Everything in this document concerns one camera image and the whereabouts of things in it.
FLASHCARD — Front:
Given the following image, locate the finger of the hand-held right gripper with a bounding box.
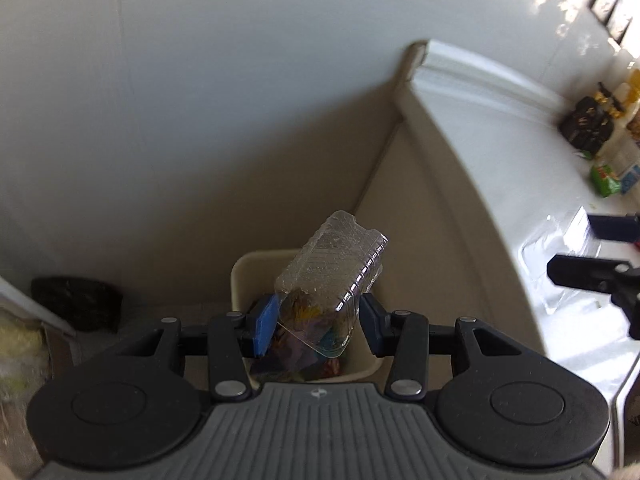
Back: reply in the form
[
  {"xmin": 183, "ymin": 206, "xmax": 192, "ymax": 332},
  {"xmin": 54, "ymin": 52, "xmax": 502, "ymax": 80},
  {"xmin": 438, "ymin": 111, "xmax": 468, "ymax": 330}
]
[
  {"xmin": 547, "ymin": 255, "xmax": 640, "ymax": 341},
  {"xmin": 587, "ymin": 212, "xmax": 640, "ymax": 241}
]

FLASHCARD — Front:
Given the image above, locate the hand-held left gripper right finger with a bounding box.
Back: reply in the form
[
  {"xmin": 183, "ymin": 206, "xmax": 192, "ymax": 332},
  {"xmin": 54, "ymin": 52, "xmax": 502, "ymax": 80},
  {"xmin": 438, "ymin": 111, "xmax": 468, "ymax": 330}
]
[{"xmin": 360, "ymin": 292, "xmax": 523, "ymax": 405}]

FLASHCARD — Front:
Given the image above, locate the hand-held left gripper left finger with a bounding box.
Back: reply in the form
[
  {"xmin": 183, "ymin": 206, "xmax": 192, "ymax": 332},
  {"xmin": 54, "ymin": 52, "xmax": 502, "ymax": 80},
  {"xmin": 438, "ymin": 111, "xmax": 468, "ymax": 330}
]
[{"xmin": 115, "ymin": 294, "xmax": 282, "ymax": 405}]

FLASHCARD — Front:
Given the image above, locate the cream plastic trash bin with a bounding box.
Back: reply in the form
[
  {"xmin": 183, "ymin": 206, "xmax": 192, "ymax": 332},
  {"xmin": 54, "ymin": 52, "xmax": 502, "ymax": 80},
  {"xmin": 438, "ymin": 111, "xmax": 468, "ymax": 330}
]
[{"xmin": 230, "ymin": 250, "xmax": 386, "ymax": 386}]

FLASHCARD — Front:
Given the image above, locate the clear plastic container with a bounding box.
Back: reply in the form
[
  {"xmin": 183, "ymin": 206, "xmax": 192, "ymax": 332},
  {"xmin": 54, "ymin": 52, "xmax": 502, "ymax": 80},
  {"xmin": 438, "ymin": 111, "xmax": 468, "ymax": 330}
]
[{"xmin": 275, "ymin": 210, "xmax": 388, "ymax": 361}]

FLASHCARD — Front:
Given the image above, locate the green snack packet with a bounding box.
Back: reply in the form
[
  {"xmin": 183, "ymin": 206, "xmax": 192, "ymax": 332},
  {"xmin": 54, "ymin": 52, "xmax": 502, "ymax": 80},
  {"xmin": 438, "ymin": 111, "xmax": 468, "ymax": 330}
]
[{"xmin": 590, "ymin": 162, "xmax": 623, "ymax": 198}]

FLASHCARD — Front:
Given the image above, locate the white bottle gold cap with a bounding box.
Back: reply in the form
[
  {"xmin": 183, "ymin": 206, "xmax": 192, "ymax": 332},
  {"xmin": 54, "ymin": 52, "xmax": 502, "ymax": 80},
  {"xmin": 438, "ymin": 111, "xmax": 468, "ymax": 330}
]
[{"xmin": 602, "ymin": 70, "xmax": 640, "ymax": 171}]

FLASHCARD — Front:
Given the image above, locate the black bottle gold collar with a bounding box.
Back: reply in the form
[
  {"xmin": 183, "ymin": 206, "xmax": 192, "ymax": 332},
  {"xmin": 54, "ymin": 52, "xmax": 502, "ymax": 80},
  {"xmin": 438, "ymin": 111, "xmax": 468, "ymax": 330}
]
[
  {"xmin": 582, "ymin": 82, "xmax": 617, "ymax": 156},
  {"xmin": 559, "ymin": 95, "xmax": 601, "ymax": 146}
]

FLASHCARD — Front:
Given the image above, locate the beige counter cabinet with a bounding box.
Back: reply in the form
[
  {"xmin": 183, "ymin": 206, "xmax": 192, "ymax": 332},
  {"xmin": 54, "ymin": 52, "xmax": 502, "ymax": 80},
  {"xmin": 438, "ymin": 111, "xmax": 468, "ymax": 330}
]
[{"xmin": 352, "ymin": 110, "xmax": 546, "ymax": 386}]

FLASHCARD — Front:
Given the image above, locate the black plastic bag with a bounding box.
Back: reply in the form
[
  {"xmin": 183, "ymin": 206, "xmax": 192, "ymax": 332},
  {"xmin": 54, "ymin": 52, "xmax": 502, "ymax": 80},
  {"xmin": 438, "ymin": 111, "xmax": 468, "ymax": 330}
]
[{"xmin": 31, "ymin": 276, "xmax": 123, "ymax": 333}]

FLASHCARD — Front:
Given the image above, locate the white backsplash trim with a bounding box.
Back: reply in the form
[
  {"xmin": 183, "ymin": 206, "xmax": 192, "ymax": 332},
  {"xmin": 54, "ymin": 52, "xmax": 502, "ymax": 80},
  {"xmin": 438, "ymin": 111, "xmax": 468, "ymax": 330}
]
[{"xmin": 410, "ymin": 39, "xmax": 571, "ymax": 121}]

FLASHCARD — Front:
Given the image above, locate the clear plastic bags pile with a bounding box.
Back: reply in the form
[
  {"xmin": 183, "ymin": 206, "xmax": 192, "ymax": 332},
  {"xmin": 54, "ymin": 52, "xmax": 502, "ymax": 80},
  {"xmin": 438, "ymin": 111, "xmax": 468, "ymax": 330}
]
[{"xmin": 0, "ymin": 320, "xmax": 51, "ymax": 401}]

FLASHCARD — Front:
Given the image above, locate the metal door frame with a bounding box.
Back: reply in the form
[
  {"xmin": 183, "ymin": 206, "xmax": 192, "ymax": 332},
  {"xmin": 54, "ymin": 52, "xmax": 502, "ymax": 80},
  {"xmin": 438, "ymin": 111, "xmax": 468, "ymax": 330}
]
[{"xmin": 0, "ymin": 275, "xmax": 76, "ymax": 341}]

